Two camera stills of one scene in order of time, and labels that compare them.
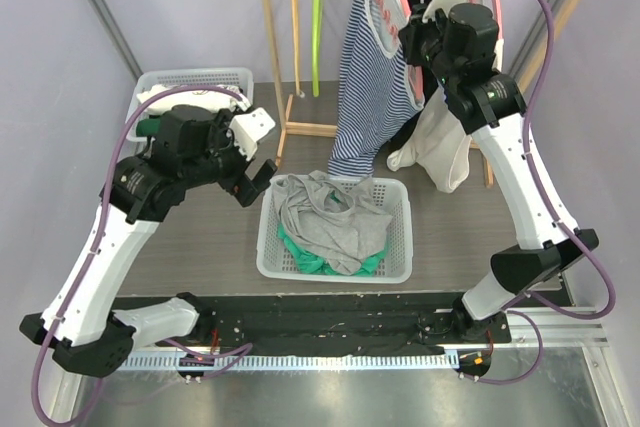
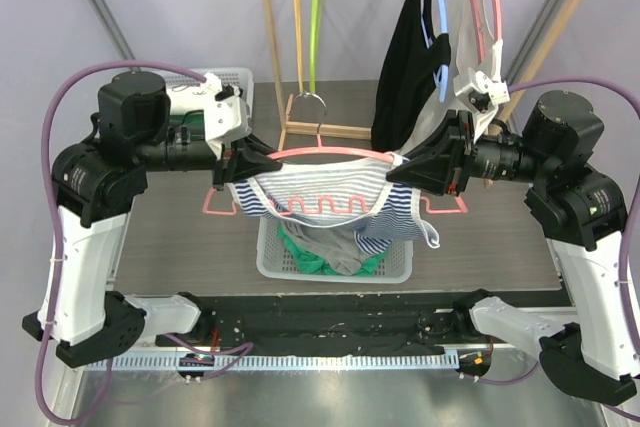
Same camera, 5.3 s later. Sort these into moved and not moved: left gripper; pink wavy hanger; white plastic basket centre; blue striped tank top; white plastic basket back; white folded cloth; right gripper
Moved: right gripper; blue striped tank top; left gripper; pink wavy hanger
Not moved: white plastic basket back; white plastic basket centre; white folded cloth
